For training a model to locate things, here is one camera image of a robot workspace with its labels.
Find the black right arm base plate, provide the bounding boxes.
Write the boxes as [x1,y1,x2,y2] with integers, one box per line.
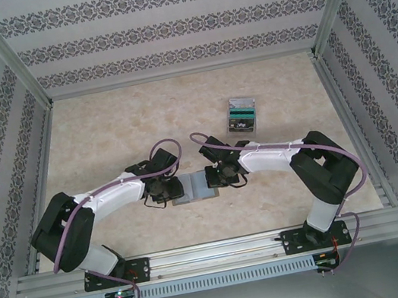
[279,218,351,258]

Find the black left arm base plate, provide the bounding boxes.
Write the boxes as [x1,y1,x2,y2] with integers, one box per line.
[80,256,154,294]

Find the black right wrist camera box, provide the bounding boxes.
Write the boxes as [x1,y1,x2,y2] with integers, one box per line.
[196,134,235,167]

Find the grey card holder clear sleeves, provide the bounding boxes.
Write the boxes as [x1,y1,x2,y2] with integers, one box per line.
[168,169,220,207]

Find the small circuit board green light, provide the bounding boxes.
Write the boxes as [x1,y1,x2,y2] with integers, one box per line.
[103,287,138,298]

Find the slotted grey cable duct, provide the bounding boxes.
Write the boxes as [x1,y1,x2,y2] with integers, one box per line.
[65,254,317,298]

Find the black VIP card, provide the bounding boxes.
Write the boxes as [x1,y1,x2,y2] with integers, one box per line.
[224,114,258,139]

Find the small circuit board with wires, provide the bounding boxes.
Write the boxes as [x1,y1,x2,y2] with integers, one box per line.
[313,249,343,272]

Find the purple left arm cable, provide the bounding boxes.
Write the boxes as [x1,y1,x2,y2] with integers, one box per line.
[33,135,210,298]

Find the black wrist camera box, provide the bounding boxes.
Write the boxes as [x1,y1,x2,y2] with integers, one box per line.
[148,147,181,176]
[196,134,235,167]

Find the aluminium side rail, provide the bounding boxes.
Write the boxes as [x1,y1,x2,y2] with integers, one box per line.
[0,103,84,277]
[310,47,392,218]

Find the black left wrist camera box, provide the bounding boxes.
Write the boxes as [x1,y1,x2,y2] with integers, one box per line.
[148,147,181,176]

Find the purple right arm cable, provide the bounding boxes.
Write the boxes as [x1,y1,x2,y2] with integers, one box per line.
[188,103,384,293]

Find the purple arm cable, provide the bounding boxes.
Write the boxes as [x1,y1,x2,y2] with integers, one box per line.
[188,103,384,293]
[33,135,210,298]

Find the silver credit card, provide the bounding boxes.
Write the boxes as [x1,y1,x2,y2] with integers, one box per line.
[227,93,256,112]

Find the aluminium mounting rail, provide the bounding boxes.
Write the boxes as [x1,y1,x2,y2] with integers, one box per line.
[11,207,398,298]

